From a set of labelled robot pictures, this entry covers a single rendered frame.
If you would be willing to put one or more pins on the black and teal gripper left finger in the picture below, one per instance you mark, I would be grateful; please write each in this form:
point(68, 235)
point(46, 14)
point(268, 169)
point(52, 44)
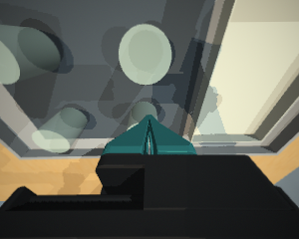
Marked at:
point(132, 140)

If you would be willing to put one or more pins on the clear glass jar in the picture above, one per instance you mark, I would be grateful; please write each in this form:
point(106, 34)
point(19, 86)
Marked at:
point(59, 133)
point(25, 53)
point(139, 111)
point(145, 54)

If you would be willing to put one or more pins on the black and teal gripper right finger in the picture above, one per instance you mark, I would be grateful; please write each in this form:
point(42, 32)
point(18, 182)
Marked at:
point(166, 141)

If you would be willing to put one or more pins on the beige shallow tray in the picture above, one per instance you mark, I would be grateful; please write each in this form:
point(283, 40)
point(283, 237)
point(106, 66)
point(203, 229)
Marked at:
point(251, 78)

